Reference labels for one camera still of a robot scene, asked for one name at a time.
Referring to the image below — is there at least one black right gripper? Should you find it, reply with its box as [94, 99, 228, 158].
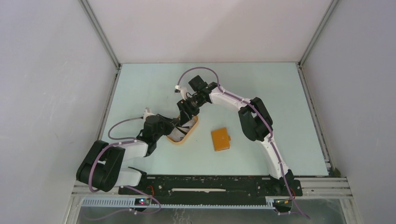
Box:
[177, 94, 207, 126]

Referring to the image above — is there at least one beige oval plastic tray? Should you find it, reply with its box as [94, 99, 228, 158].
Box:
[166, 116, 199, 145]

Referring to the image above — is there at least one orange leather card holder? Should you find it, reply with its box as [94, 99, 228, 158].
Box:
[211, 127, 231, 152]

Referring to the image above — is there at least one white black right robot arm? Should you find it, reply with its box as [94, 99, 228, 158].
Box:
[175, 76, 294, 195]

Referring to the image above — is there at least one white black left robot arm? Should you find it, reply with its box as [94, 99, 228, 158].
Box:
[76, 113, 180, 194]

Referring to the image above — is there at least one silver VIP card upper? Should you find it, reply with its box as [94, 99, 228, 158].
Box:
[182, 116, 198, 128]

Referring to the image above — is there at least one silver vip card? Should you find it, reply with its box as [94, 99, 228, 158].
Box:
[167, 129, 186, 142]
[182, 116, 198, 128]

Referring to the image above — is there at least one silver VIP card lower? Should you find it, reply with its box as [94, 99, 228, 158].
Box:
[167, 129, 186, 142]

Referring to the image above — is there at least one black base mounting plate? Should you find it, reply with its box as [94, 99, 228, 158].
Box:
[135, 175, 303, 206]

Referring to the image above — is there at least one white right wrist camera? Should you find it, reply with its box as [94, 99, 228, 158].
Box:
[174, 85, 188, 100]

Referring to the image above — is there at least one white slotted cable duct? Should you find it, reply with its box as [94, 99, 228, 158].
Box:
[81, 197, 276, 210]

